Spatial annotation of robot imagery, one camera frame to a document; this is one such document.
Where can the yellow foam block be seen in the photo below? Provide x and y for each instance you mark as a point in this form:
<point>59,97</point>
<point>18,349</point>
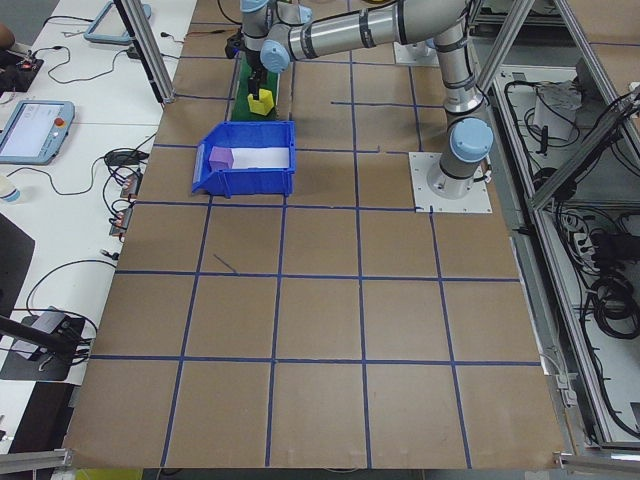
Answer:
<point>265,105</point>

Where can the purple foam block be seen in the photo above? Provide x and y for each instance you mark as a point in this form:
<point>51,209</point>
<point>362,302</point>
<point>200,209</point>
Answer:
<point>221,157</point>

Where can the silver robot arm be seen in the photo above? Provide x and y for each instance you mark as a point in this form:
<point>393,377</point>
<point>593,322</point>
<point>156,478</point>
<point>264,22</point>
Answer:
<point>380,27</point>

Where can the person bare forearm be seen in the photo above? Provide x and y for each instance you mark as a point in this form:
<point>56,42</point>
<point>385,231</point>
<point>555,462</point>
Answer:
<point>4,36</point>

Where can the green conveyor belt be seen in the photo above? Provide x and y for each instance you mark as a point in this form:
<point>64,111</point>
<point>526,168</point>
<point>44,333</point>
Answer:
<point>240,105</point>

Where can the white paper bin liner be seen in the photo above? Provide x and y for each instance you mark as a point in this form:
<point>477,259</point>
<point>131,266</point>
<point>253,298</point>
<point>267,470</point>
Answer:
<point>260,157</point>

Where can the blue plastic bin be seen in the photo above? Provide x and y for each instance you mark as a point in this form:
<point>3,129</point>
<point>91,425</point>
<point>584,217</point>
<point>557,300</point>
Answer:
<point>250,182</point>

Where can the black power adapter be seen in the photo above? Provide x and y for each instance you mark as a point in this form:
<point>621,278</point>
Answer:
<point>134,51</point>

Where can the black power supply box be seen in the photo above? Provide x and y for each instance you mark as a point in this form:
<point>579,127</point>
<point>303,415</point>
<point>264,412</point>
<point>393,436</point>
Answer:
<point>122,159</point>

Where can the blue grey teach pendant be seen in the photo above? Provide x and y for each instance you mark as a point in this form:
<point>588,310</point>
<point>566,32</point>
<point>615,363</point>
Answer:
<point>30,132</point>
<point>112,22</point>

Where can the small relay circuit board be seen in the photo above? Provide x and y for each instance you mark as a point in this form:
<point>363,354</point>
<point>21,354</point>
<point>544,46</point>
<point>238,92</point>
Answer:
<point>120,220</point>
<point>131,186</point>

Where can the black electronics board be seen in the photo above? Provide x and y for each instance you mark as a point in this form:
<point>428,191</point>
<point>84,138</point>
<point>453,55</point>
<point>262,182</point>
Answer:
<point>20,75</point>

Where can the white cup blue print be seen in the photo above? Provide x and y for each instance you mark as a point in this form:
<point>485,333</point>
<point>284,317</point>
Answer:
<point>10,192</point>

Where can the black monitor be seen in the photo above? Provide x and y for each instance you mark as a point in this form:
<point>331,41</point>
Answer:
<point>12,260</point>

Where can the white box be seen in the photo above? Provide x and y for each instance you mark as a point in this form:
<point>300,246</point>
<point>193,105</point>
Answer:
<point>555,107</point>

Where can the white power strip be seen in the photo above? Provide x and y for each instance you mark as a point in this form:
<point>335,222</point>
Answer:
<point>582,245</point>

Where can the aluminium profile bar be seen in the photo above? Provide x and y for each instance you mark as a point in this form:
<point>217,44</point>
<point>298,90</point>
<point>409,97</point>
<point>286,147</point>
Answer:
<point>595,460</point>
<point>35,457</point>

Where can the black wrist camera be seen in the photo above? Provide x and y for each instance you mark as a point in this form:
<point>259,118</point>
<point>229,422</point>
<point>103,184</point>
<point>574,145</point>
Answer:
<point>233,47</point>

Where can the aluminium profile post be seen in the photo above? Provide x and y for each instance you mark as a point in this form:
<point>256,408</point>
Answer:
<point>146,50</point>

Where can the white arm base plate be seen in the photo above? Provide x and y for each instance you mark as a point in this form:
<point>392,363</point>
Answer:
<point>405,55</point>
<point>475,200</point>

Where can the V-shaped metal bar frame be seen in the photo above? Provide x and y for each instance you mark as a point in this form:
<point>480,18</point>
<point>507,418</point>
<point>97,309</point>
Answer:
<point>575,172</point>

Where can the black camera stand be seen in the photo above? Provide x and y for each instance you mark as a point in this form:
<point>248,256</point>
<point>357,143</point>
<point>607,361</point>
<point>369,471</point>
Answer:
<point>50,367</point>

